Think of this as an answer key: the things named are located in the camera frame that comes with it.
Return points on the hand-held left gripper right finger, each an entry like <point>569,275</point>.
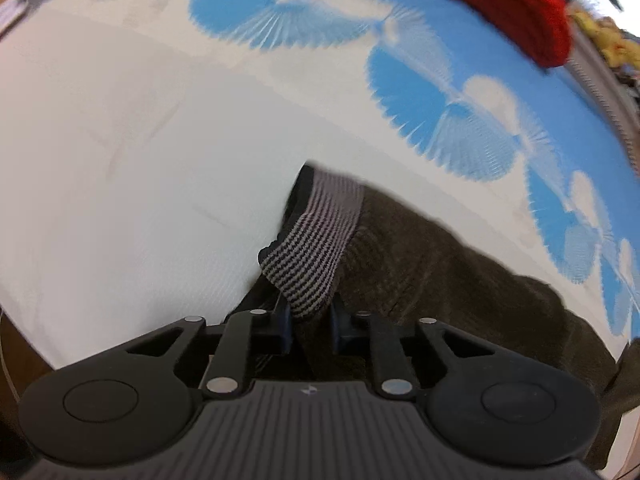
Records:
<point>335,326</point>

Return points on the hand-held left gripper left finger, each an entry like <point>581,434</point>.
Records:
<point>286,321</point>

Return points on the blue leaf print bed sheet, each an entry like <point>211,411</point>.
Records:
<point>150,160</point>

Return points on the red folded blanket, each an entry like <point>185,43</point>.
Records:
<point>495,5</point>

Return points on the yellow bear plush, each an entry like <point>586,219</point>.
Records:
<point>615,40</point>

